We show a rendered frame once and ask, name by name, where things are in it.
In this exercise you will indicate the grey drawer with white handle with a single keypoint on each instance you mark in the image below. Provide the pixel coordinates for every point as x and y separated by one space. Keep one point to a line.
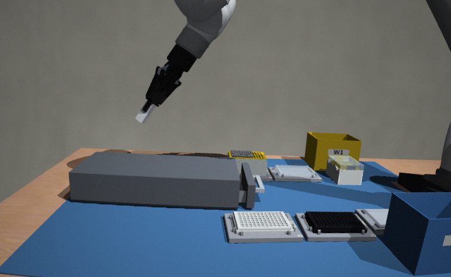
164 180

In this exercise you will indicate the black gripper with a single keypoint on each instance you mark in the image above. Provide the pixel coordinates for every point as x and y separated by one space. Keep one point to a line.
166 80

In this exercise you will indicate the blue bench mat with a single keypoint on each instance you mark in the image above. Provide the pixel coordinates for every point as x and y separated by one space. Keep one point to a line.
86 239

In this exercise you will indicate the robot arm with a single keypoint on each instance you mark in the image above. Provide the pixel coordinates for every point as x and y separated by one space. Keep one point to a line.
206 19

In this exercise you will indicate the yellow open-top bin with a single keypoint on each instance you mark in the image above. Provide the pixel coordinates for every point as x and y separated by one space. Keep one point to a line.
320 145

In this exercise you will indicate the blue open-top bin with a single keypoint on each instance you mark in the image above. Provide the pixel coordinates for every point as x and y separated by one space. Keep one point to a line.
418 231

